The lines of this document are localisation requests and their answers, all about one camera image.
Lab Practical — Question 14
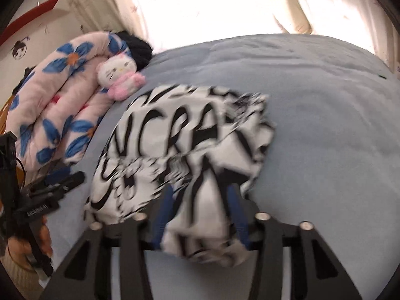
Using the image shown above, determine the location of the right floral sheer curtain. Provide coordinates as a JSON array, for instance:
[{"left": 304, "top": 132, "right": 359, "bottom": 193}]
[{"left": 271, "top": 0, "right": 399, "bottom": 74}]

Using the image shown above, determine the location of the white black graffiti print jacket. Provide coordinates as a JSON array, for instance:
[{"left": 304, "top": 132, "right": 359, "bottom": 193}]
[{"left": 84, "top": 85, "right": 275, "bottom": 267}]

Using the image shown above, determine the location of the person left hand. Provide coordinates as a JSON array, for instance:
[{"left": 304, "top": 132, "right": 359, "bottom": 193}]
[{"left": 7, "top": 216, "right": 53, "bottom": 271}]

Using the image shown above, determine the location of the grey-blue fleece bed blanket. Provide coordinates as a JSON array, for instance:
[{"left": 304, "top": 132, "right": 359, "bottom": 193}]
[{"left": 48, "top": 34, "right": 399, "bottom": 299}]

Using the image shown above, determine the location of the cartoon face wall sticker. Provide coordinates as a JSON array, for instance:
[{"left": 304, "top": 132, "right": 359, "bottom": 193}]
[{"left": 11, "top": 36, "right": 30, "bottom": 60}]

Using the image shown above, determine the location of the red wall shelf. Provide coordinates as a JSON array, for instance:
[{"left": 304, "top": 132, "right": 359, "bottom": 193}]
[{"left": 0, "top": 0, "right": 59, "bottom": 46}]

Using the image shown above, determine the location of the hello kitty plush toy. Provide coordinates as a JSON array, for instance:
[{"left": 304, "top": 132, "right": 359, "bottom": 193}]
[{"left": 96, "top": 53, "right": 145, "bottom": 101}]

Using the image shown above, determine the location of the floral sheer curtain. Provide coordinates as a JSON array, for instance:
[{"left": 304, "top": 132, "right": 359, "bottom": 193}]
[
  {"left": 66, "top": 0, "right": 149, "bottom": 41},
  {"left": 271, "top": 0, "right": 399, "bottom": 74}
]

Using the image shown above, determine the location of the left floral sheer curtain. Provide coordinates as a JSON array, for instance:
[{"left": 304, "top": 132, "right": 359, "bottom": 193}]
[{"left": 66, "top": 0, "right": 149, "bottom": 41}]

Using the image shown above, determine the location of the black knit garment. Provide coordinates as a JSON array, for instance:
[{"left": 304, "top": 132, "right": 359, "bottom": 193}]
[{"left": 116, "top": 30, "right": 153, "bottom": 71}]

